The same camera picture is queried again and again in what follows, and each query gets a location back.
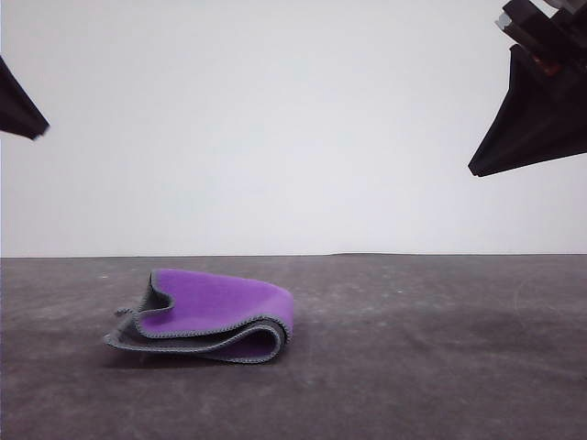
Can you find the purple towel with grey hem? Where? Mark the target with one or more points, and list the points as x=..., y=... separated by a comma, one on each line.
x=220, y=298

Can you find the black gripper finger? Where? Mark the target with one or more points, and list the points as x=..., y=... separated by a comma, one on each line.
x=550, y=158
x=20, y=129
x=541, y=119
x=16, y=101

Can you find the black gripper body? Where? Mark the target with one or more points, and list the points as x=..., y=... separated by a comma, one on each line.
x=555, y=32

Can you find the grey table cloth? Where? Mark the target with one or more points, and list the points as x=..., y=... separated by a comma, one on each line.
x=413, y=389

